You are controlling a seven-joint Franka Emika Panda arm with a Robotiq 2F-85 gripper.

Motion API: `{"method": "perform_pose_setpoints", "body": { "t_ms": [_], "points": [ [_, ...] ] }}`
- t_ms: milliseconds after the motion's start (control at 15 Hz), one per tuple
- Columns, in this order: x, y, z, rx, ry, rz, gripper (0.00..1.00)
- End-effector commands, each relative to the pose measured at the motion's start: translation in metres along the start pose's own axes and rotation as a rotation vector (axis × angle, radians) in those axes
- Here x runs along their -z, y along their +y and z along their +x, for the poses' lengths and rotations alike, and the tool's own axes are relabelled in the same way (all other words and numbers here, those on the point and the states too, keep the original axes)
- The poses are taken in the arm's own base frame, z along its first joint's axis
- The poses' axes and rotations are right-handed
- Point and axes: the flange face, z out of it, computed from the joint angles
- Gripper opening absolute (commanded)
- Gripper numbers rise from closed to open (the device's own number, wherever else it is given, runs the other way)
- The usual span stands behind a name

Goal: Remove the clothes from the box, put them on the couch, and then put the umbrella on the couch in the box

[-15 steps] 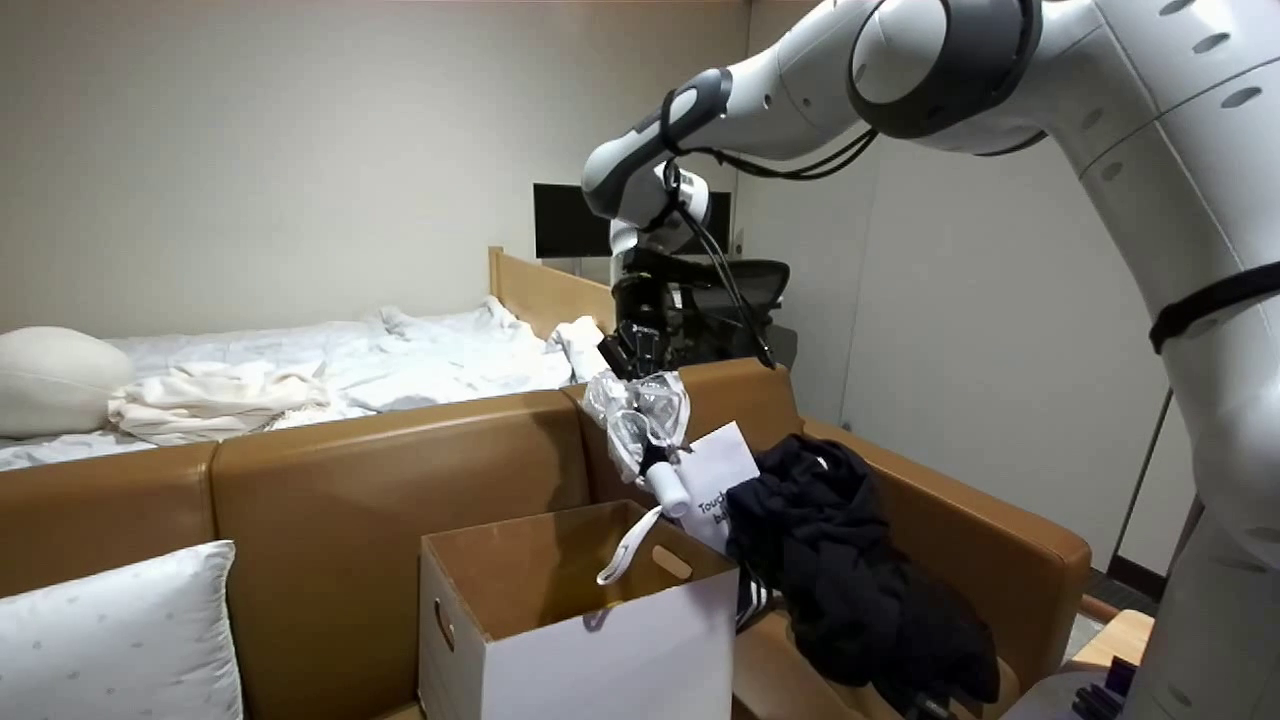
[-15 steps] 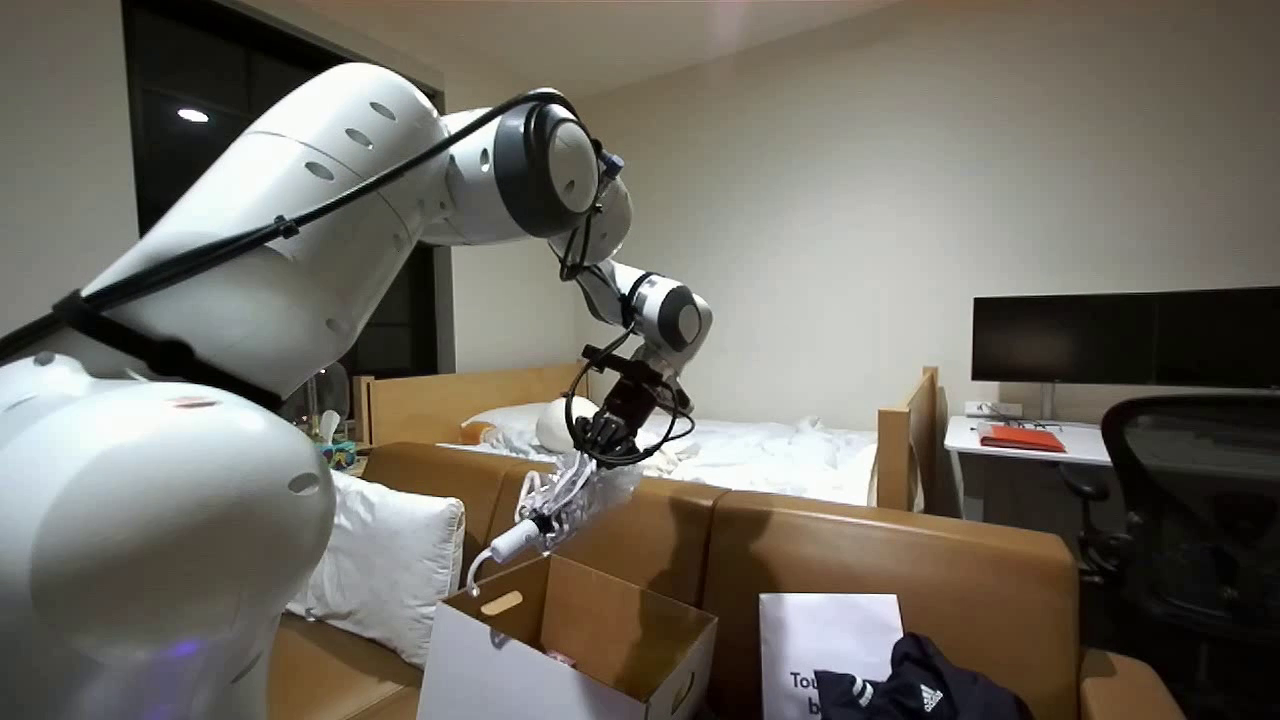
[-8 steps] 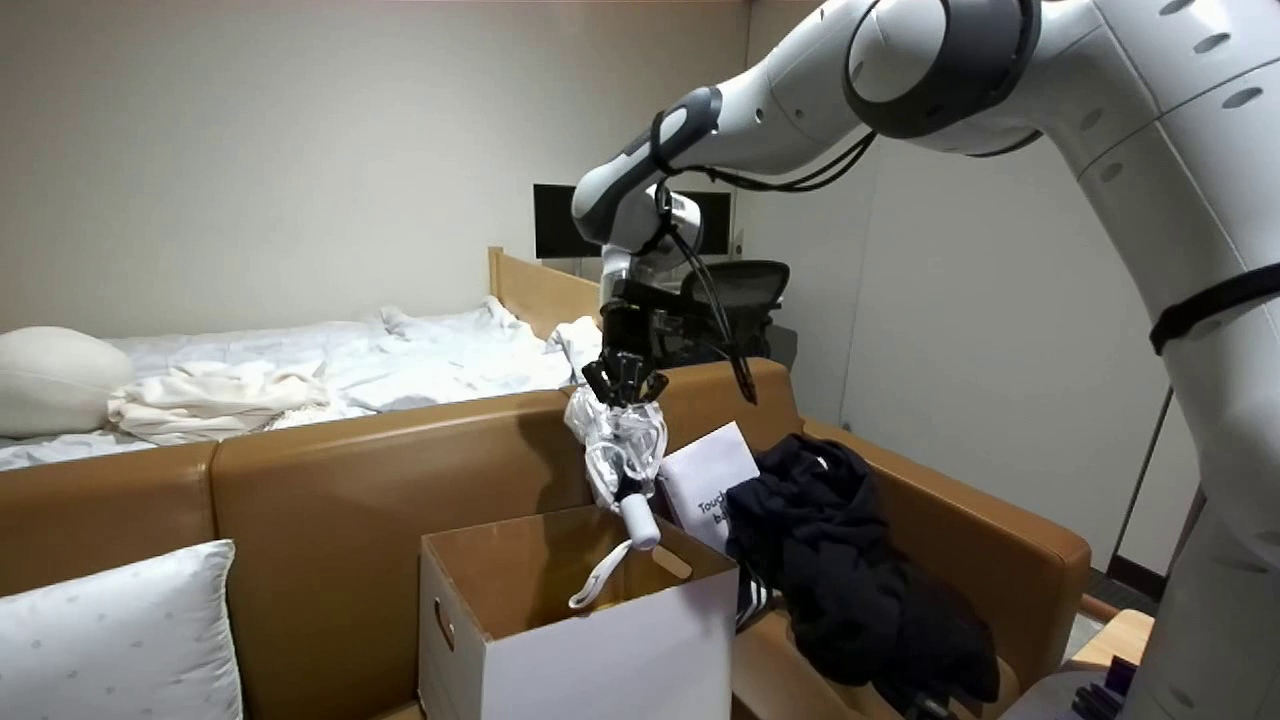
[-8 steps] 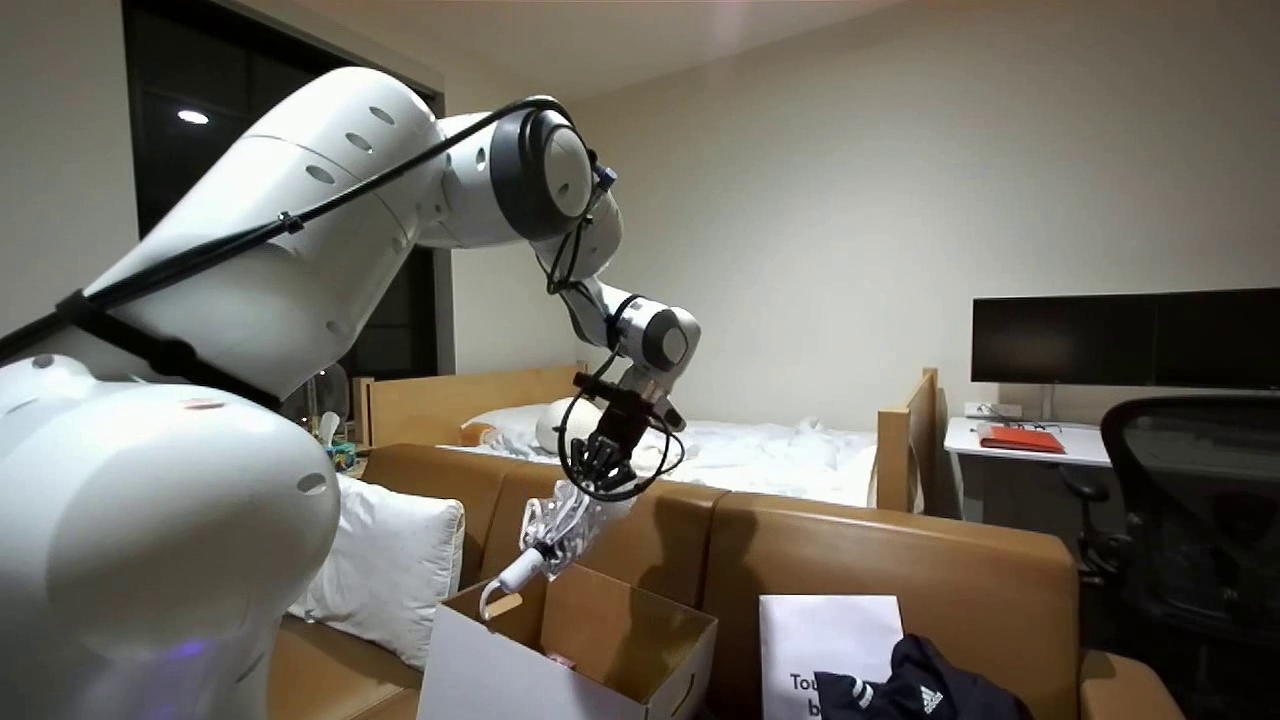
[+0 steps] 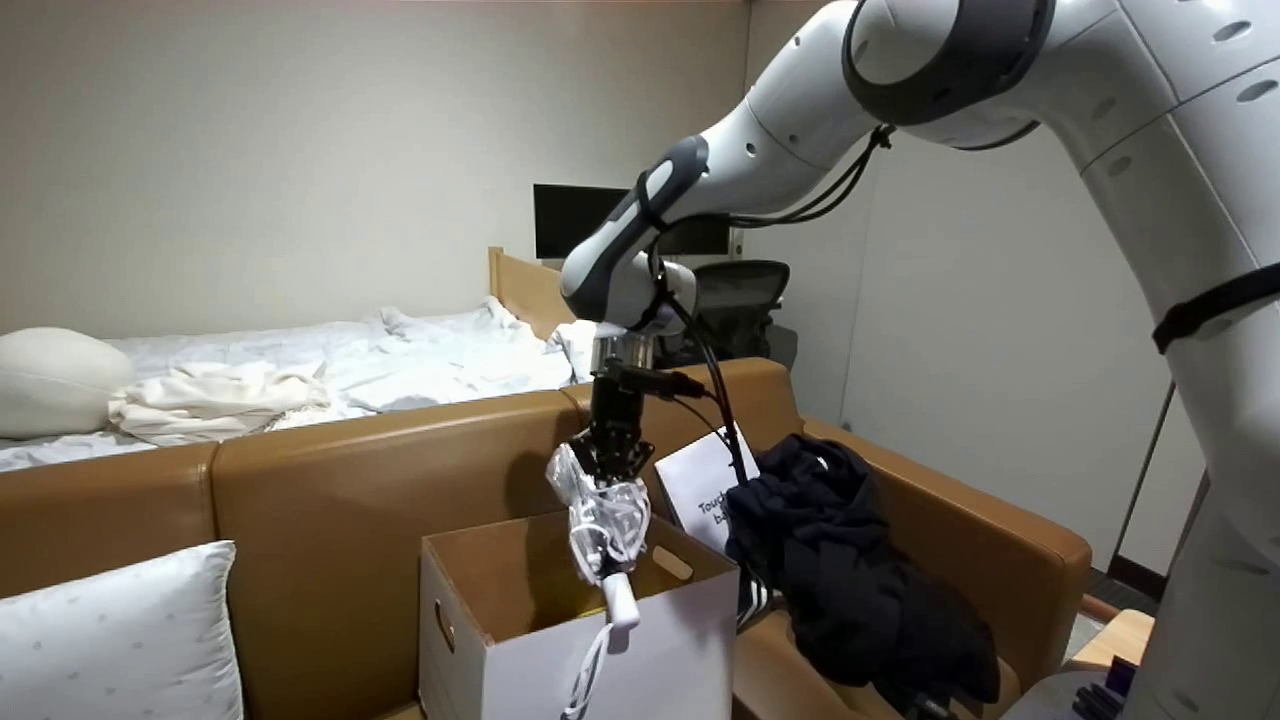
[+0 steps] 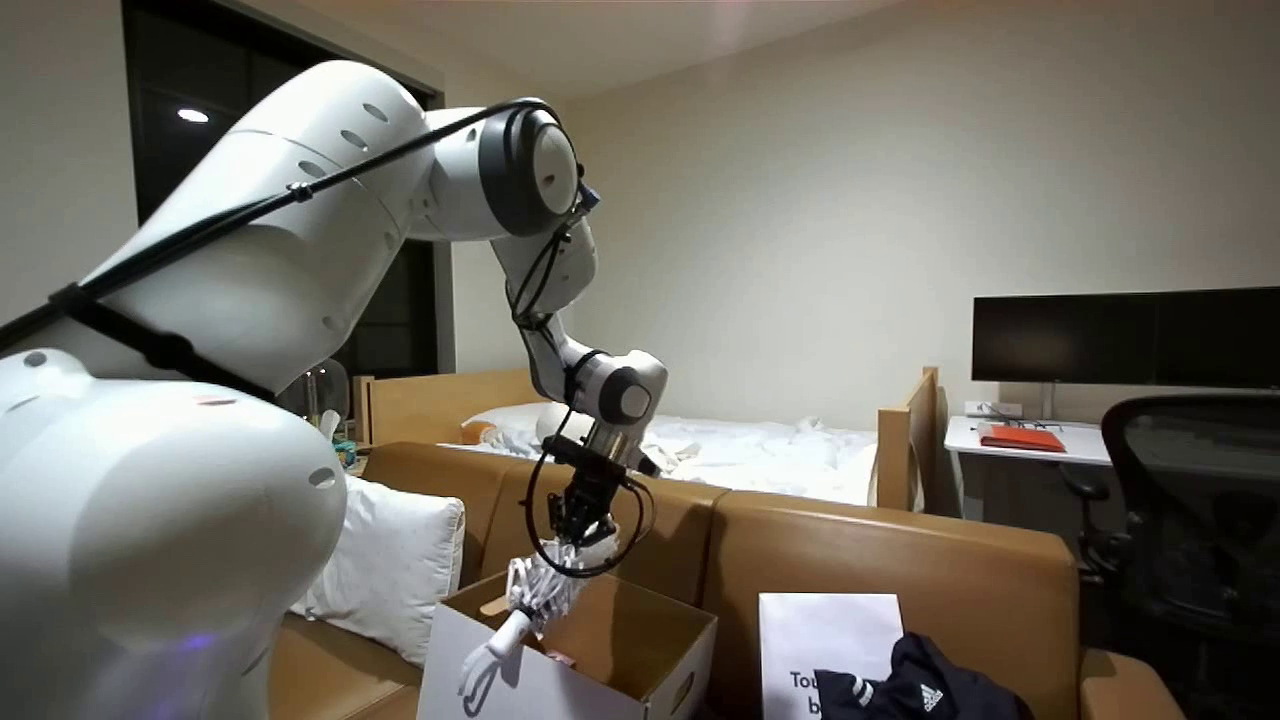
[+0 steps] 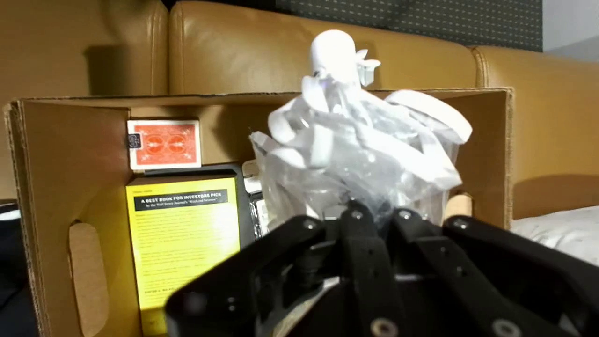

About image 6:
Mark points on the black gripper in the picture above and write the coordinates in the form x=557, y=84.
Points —
x=590, y=493

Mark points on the brown cardboard box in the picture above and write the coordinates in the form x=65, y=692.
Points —
x=854, y=546

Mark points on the white paper sign with text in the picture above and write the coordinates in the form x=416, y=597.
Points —
x=827, y=633

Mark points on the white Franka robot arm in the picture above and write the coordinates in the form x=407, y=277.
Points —
x=161, y=533

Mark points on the dark navy garment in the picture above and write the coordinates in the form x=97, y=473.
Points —
x=922, y=686

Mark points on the crumpled white blanket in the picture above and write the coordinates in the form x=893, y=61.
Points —
x=675, y=454

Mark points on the wooden bed frame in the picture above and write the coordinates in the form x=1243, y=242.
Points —
x=911, y=454

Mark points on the dark window with black frame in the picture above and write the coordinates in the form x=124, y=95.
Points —
x=203, y=81

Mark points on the white square pillow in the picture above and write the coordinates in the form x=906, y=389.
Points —
x=387, y=567

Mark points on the red book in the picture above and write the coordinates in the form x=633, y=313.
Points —
x=1025, y=436

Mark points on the white desk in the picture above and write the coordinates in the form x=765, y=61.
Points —
x=1025, y=461

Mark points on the white bed mattress sheet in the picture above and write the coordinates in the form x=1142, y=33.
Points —
x=772, y=461

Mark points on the black wide monitor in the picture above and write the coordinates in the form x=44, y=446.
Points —
x=1132, y=343

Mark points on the cardboard box with white front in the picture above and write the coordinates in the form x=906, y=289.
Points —
x=624, y=653

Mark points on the black mesh office chair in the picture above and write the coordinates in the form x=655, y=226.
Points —
x=1202, y=533

